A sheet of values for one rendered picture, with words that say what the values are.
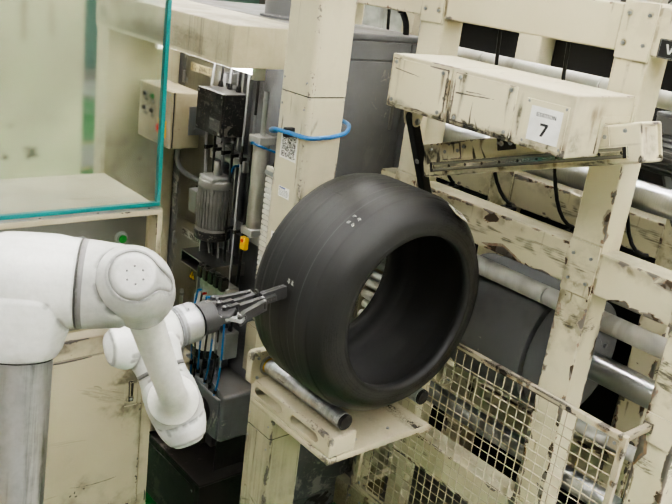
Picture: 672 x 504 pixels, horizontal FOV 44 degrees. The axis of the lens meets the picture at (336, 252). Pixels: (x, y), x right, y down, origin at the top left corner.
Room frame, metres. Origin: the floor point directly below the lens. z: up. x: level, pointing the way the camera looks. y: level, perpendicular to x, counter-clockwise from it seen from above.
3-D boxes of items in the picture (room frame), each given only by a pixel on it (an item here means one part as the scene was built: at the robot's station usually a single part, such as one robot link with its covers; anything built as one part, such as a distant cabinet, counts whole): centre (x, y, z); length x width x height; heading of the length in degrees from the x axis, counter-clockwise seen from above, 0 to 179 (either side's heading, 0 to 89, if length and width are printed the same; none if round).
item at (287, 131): (2.25, 0.12, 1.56); 0.19 x 0.19 x 0.06; 42
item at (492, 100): (2.17, -0.37, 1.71); 0.61 x 0.25 x 0.15; 42
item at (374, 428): (2.07, -0.07, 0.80); 0.37 x 0.36 x 0.02; 132
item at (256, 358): (2.20, 0.05, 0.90); 0.40 x 0.03 x 0.10; 132
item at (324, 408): (1.97, 0.03, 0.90); 0.35 x 0.05 x 0.05; 42
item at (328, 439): (1.98, 0.04, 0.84); 0.36 x 0.09 x 0.06; 42
